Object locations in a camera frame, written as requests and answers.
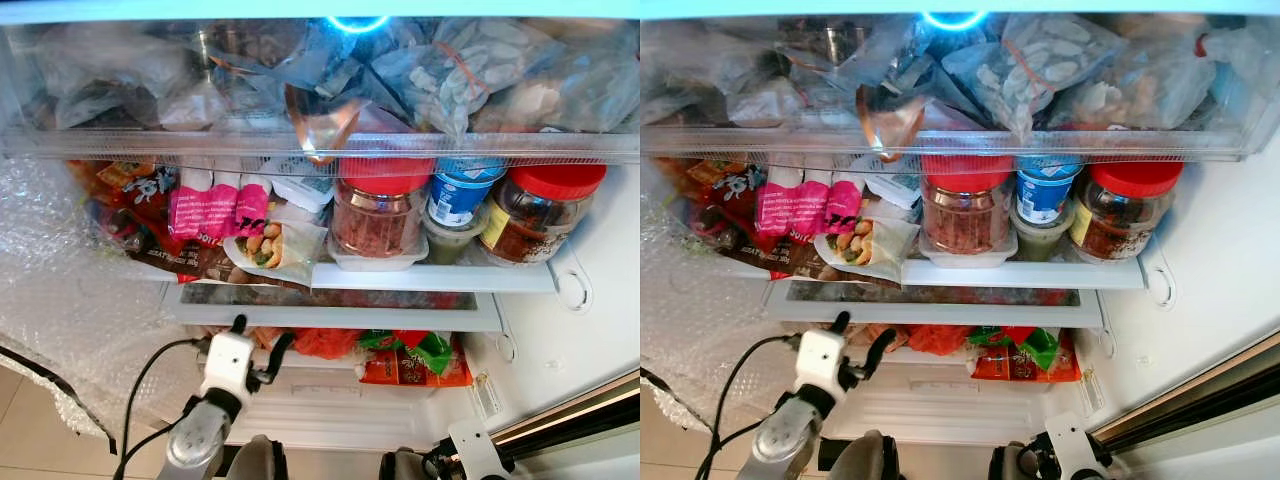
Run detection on white fridge shelf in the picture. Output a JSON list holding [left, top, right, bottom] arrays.
[[900, 255, 1149, 291], [310, 258, 561, 294]]

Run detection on white fridge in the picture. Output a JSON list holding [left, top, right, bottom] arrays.
[[640, 0, 1280, 441], [0, 0, 641, 456]]

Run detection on fridge door with dark seal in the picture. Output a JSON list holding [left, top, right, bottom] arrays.
[[1085, 330, 1280, 480], [490, 368, 641, 480]]

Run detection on clear plastic fridge drawer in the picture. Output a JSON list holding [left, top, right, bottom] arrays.
[[640, 10, 1280, 163], [0, 15, 641, 166]]

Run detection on orange red plastic bag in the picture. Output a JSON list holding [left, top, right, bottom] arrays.
[[905, 323, 976, 357], [290, 328, 366, 361]]

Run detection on brown food packet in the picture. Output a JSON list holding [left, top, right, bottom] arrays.
[[100, 225, 311, 293], [690, 222, 901, 291]]

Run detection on packet with wrap picture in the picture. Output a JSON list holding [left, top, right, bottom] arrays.
[[222, 205, 329, 288], [812, 205, 919, 288]]

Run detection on narrow pink packet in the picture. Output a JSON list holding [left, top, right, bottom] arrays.
[[233, 175, 273, 239], [822, 172, 863, 236]]

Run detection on wide pink packet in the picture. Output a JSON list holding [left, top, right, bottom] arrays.
[[755, 165, 826, 241], [168, 168, 241, 248]]

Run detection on white plastic tray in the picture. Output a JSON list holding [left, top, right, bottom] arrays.
[[905, 235, 1019, 269], [325, 235, 431, 273]]

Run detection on green and red packet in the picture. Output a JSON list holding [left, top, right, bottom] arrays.
[[965, 326, 1083, 384], [358, 330, 476, 389]]

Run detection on white plastic box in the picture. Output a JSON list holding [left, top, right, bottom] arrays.
[[268, 155, 336, 213], [862, 155, 923, 211]]

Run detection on bubble wrap sheet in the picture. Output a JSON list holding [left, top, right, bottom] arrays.
[[640, 155, 801, 441], [0, 155, 206, 441]]

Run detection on red lid jar reddish contents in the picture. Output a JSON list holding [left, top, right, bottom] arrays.
[[920, 152, 1016, 256], [330, 155, 434, 259]]

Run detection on red packet with white characters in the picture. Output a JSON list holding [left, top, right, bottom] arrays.
[[70, 160, 181, 236], [665, 158, 771, 231]]

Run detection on small jar of green paste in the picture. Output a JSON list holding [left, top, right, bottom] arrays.
[[1010, 205, 1076, 263], [420, 205, 491, 266]]

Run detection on plastic bag with orange band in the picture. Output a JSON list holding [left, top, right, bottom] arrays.
[[855, 80, 931, 161], [283, 80, 363, 166]]

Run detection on plastic bag with metal item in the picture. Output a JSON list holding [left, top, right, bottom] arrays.
[[160, 25, 291, 131], [735, 22, 861, 129]]

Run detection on blue and white tub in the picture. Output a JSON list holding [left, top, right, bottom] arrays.
[[1015, 155, 1084, 227], [427, 157, 506, 231]]

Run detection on crumpled clear plastic bag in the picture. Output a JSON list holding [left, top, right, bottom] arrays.
[[645, 22, 761, 129], [30, 25, 166, 131]]

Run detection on red lid jar dark contents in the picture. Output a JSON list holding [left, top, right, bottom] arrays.
[[480, 163, 608, 266], [1068, 160, 1184, 263]]

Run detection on bag of white dumplings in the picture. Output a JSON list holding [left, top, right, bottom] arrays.
[[940, 12, 1126, 136], [372, 18, 563, 136]]

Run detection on bag of beige food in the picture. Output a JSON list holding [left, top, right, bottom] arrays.
[[470, 30, 641, 133], [1050, 25, 1251, 131]]

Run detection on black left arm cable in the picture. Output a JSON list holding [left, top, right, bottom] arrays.
[[113, 338, 209, 480], [695, 333, 801, 480]]

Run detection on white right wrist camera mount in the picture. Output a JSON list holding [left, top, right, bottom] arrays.
[[447, 417, 504, 480], [1043, 411, 1104, 480]]

